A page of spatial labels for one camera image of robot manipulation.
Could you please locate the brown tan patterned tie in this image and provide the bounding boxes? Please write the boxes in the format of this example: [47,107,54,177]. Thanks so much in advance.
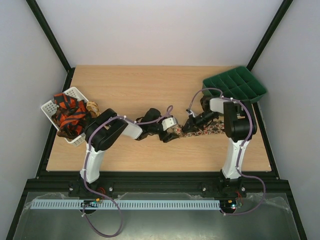
[86,101,101,118]

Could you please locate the right black frame post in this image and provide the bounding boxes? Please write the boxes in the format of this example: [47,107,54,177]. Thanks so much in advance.
[246,0,294,71]

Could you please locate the white perforated plastic basket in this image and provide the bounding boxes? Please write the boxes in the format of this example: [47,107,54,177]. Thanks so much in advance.
[41,87,95,147]

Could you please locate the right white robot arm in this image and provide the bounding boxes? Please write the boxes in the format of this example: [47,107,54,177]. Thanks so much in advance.
[182,95,257,196]

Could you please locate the black aluminium frame rail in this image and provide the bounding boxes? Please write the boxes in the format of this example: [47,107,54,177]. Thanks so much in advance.
[23,171,293,199]

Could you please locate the purple cable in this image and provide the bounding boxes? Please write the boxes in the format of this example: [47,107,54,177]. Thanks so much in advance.
[83,104,174,238]
[186,87,266,217]

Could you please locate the left black frame post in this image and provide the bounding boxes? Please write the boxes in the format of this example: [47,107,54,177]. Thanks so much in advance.
[25,0,73,73]

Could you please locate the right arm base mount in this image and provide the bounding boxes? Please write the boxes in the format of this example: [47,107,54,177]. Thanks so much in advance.
[200,181,247,199]

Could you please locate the black frame post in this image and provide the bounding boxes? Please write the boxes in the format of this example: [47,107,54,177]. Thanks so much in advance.
[25,0,73,73]
[246,0,294,71]

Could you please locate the green divided organizer tray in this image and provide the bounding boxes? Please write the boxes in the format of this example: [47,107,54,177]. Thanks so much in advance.
[202,66,267,104]

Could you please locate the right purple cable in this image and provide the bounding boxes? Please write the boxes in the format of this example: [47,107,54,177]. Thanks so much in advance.
[186,87,266,217]

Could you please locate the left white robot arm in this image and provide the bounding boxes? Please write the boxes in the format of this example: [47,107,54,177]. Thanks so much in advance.
[80,106,178,184]

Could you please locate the orange navy striped tie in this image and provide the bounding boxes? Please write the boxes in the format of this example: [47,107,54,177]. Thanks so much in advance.
[51,93,89,140]

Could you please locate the floral patterned tie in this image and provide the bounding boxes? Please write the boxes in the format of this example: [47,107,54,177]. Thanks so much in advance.
[173,120,225,138]

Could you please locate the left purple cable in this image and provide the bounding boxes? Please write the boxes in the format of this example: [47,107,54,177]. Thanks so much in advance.
[83,104,174,238]

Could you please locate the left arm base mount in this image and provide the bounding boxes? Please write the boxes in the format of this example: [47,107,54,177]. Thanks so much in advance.
[68,178,112,200]

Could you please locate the white slotted cable duct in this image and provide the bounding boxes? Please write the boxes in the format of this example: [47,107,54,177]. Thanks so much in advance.
[30,199,221,211]

